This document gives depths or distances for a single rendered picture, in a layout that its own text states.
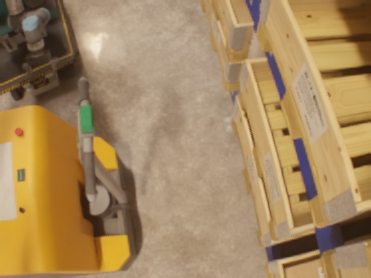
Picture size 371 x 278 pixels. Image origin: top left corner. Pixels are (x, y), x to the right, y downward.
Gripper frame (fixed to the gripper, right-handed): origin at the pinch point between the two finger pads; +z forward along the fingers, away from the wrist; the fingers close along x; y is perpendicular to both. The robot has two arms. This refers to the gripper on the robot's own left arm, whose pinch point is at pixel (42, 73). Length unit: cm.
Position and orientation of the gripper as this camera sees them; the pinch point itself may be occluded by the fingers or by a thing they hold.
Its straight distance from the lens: 202.0
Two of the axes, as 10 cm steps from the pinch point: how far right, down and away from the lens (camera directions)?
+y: 2.5, 6.8, -7.0
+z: 0.0, 7.2, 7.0
